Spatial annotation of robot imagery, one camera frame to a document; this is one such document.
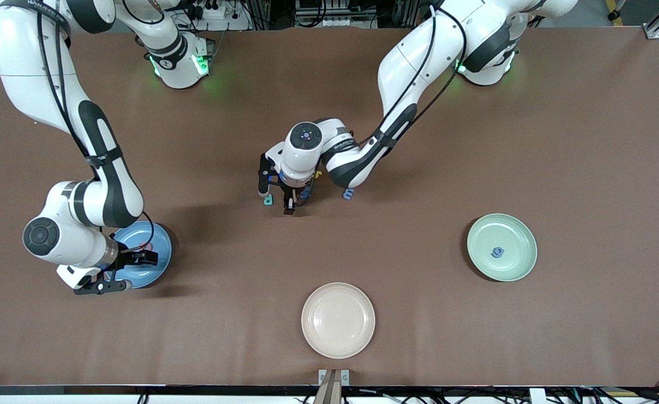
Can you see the blue plate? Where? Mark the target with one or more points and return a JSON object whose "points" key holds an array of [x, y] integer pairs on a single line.
{"points": [[155, 269]]}

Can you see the blue lowercase letter g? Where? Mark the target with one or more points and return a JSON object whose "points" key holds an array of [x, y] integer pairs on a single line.
{"points": [[497, 252]]}

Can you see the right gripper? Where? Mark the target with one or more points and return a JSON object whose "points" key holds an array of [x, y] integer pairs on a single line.
{"points": [[129, 259]]}

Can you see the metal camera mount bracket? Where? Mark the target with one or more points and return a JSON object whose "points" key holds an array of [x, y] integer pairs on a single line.
{"points": [[333, 387]]}

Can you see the white power strip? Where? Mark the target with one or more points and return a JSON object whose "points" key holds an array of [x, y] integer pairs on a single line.
{"points": [[220, 22]]}

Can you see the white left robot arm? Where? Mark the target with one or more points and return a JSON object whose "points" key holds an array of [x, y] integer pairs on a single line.
{"points": [[408, 73]]}

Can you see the blue lowercase letter m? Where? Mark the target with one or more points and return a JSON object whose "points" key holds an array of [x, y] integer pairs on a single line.
{"points": [[349, 194]]}

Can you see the beige plate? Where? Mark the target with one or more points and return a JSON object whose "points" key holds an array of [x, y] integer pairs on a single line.
{"points": [[338, 320]]}

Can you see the red uppercase letter Q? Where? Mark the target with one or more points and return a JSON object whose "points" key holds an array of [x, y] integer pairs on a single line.
{"points": [[145, 246]]}

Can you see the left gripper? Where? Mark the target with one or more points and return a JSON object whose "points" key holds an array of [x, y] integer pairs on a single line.
{"points": [[290, 202]]}

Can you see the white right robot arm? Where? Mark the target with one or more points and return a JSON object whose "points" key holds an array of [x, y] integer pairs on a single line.
{"points": [[26, 78]]}

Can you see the green plate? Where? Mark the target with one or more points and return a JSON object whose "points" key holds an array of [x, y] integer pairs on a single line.
{"points": [[502, 269]]}

